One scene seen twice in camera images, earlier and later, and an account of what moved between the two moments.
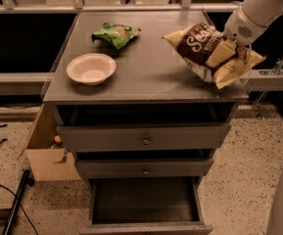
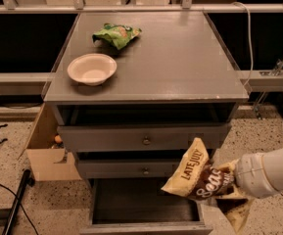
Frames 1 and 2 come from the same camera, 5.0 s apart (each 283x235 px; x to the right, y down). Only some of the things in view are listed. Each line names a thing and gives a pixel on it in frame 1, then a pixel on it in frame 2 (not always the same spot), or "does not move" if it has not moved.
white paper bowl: [91, 69] does not move
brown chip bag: [198, 41] → [197, 177]
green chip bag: [116, 35] does not move
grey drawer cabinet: [143, 123] does not move
